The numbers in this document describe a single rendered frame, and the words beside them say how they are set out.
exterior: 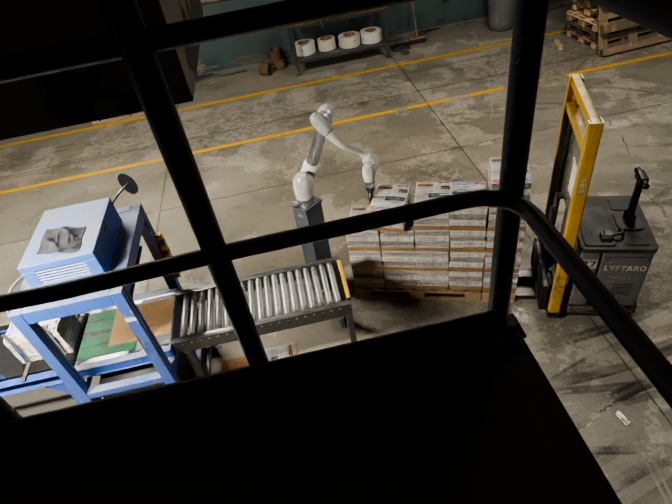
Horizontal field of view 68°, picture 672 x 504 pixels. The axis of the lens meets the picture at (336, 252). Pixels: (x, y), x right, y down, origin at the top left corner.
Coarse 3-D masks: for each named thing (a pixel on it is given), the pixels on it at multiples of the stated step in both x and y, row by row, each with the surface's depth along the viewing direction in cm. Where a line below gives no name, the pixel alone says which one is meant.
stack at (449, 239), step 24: (360, 240) 428; (384, 240) 424; (408, 240) 420; (432, 240) 416; (456, 240) 411; (480, 240) 407; (360, 264) 447; (384, 264) 443; (408, 264) 438; (432, 264) 433; (456, 264) 428; (480, 264) 423; (360, 288) 468; (384, 288) 466; (408, 288) 458
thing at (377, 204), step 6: (378, 198) 413; (372, 204) 407; (378, 204) 406; (384, 204) 405; (390, 204) 404; (396, 204) 403; (402, 204) 402; (372, 210) 403; (378, 210) 402; (402, 228) 408
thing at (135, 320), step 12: (120, 288) 297; (120, 300) 298; (132, 300) 308; (120, 312) 304; (132, 312) 306; (132, 324) 312; (144, 324) 320; (144, 336) 321; (144, 348) 328; (156, 348) 332; (156, 360) 338; (168, 360) 350; (168, 372) 347
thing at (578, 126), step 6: (570, 102) 370; (570, 108) 364; (576, 108) 362; (570, 114) 360; (576, 114) 356; (570, 120) 360; (576, 120) 350; (582, 120) 349; (576, 126) 344; (582, 126) 343; (576, 132) 342; (582, 132) 337; (576, 138) 342; (582, 138) 332
